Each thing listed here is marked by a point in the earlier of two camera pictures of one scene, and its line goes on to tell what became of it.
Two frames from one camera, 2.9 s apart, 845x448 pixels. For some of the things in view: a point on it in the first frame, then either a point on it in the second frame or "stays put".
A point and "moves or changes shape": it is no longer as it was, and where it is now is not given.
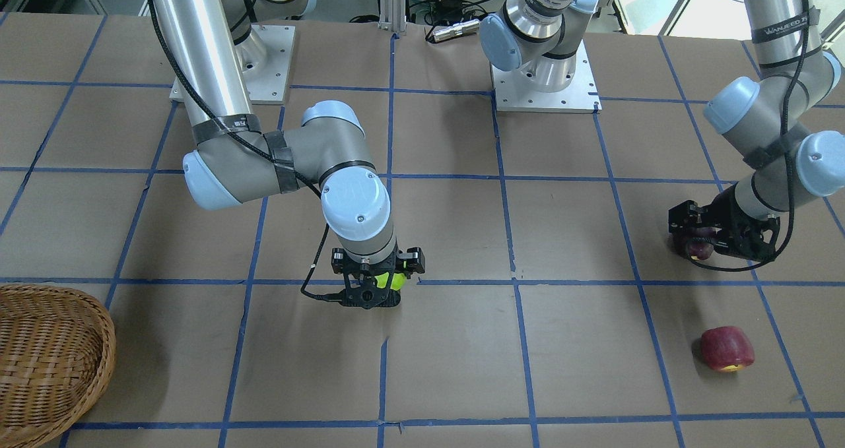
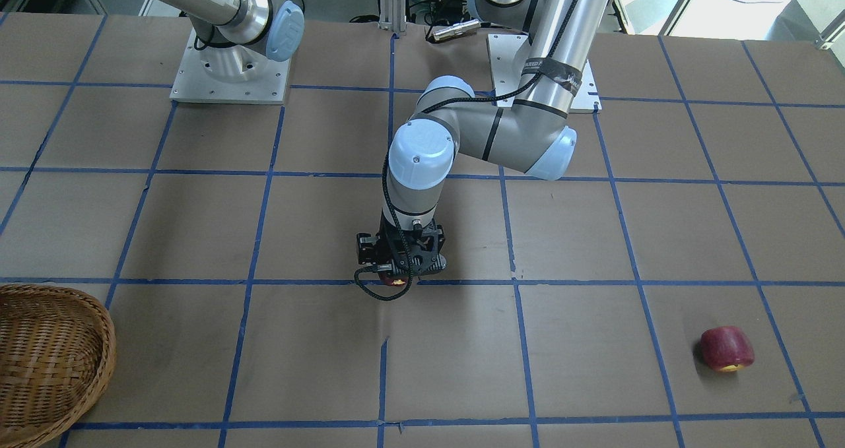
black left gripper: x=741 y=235 → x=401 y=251
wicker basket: x=57 y=354 stays put
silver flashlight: x=457 y=29 stays put
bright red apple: x=727 y=348 stays put
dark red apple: x=681 y=242 moves or changes shape
